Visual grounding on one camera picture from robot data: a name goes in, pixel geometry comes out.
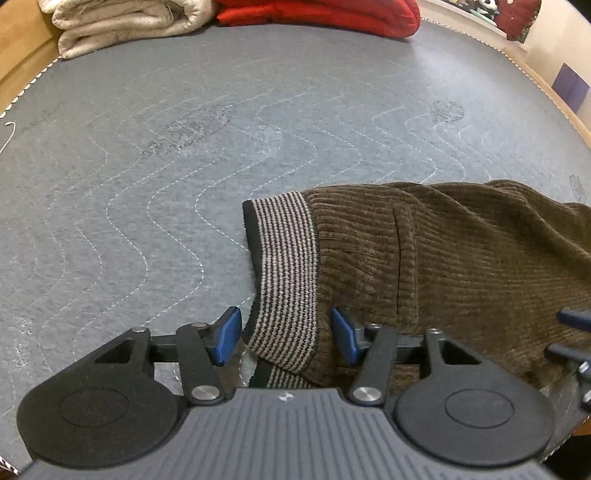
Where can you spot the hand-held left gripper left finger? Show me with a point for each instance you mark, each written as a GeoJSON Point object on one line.
{"type": "Point", "coordinates": [228, 337]}

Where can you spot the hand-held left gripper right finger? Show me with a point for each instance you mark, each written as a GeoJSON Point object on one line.
{"type": "Point", "coordinates": [345, 333]}

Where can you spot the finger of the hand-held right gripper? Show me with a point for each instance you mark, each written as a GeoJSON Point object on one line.
{"type": "Point", "coordinates": [575, 319]}
{"type": "Point", "coordinates": [570, 353]}

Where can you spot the grey quilted mat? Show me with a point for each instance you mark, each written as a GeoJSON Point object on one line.
{"type": "Point", "coordinates": [138, 184]}

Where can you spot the purple box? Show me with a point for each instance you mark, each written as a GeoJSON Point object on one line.
{"type": "Point", "coordinates": [572, 87]}

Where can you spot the white thread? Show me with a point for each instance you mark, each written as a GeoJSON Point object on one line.
{"type": "Point", "coordinates": [10, 134]}

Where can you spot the dark red printed cloth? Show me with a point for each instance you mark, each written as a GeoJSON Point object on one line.
{"type": "Point", "coordinates": [519, 18]}

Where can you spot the red blanket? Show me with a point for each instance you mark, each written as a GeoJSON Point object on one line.
{"type": "Point", "coordinates": [323, 14]}

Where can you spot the black and white plush toy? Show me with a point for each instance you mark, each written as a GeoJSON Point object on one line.
{"type": "Point", "coordinates": [485, 5]}

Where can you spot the cream folded blanket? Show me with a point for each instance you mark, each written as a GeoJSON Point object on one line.
{"type": "Point", "coordinates": [124, 23]}

